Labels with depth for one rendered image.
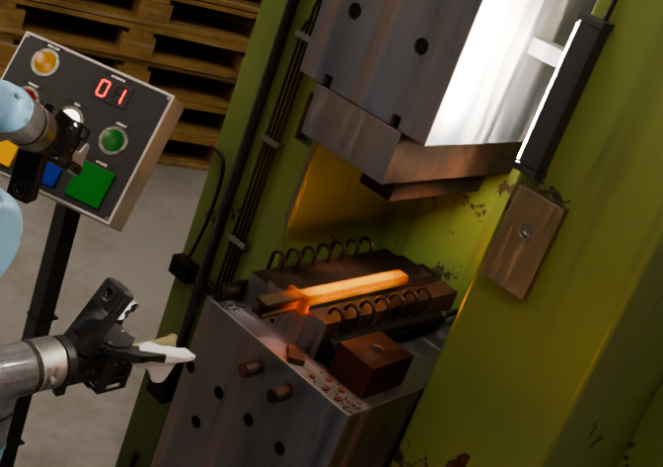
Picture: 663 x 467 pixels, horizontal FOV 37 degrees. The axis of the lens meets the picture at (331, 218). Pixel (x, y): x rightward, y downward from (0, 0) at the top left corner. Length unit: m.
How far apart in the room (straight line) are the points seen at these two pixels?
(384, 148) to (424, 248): 0.59
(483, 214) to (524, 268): 0.47
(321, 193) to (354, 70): 0.40
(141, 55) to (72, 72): 2.59
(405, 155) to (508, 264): 0.25
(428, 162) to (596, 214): 0.31
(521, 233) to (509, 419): 0.32
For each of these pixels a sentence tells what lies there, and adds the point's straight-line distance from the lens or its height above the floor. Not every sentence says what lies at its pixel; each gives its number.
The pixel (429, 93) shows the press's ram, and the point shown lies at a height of 1.45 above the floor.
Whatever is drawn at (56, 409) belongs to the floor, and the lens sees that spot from 3.04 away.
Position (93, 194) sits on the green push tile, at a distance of 1.95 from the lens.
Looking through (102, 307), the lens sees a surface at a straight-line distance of 1.47.
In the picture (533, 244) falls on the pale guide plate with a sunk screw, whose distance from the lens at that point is 1.65.
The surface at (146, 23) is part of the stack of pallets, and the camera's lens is 4.58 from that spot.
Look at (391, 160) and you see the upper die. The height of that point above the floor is 1.32.
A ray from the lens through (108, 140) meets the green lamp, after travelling 1.97.
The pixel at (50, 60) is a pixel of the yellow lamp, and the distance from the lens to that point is 2.06.
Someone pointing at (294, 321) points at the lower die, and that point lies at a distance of 1.82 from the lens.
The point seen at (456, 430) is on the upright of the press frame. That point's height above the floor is 0.90.
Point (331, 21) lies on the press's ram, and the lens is 1.73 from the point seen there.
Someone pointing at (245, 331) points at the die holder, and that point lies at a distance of 1.82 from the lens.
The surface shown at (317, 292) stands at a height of 1.01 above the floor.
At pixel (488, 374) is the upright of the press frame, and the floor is 1.03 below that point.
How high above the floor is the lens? 1.81
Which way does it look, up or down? 22 degrees down
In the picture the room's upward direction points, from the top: 21 degrees clockwise
